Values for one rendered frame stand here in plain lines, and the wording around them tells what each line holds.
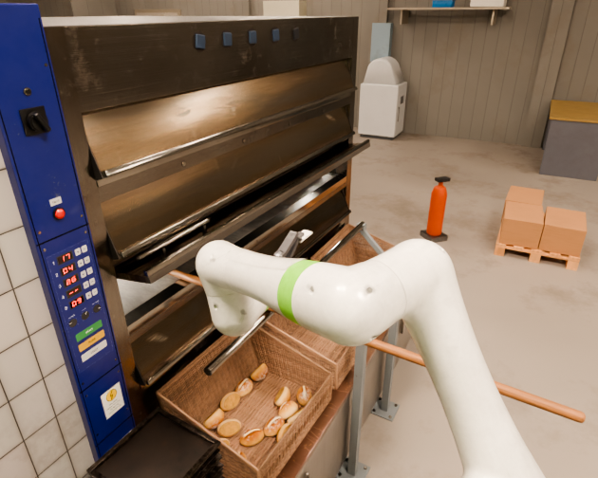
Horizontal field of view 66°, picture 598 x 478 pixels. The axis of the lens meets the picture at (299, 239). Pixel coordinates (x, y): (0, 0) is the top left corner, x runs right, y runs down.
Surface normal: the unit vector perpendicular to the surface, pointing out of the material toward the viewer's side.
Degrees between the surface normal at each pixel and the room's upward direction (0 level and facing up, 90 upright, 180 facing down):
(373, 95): 90
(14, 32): 90
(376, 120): 90
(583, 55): 90
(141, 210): 70
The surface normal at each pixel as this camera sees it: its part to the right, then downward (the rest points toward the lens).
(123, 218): 0.82, -0.11
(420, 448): 0.00, -0.89
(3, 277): 0.87, 0.22
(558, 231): -0.47, 0.40
